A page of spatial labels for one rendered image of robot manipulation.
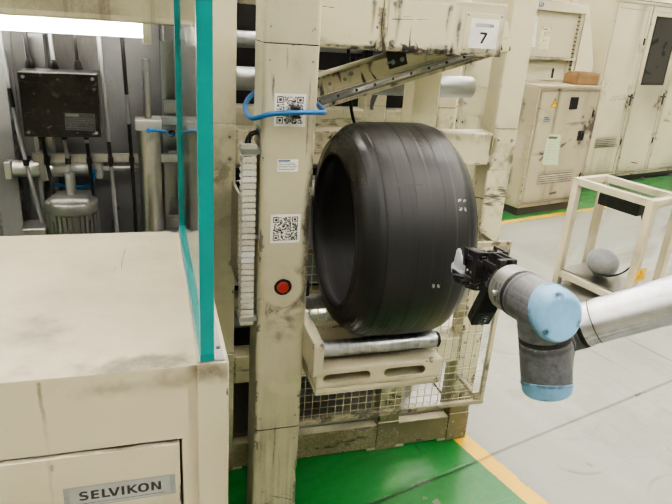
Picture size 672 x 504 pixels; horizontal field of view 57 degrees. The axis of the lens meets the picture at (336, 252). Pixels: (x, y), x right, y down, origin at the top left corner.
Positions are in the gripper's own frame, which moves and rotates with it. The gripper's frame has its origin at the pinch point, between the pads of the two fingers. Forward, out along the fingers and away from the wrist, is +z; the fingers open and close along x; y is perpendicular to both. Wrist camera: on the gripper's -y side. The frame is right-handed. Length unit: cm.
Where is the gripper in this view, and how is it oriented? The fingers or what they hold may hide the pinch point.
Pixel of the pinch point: (457, 267)
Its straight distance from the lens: 139.4
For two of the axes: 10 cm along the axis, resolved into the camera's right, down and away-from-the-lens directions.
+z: -2.9, -2.5, 9.2
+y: 0.4, -9.7, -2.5
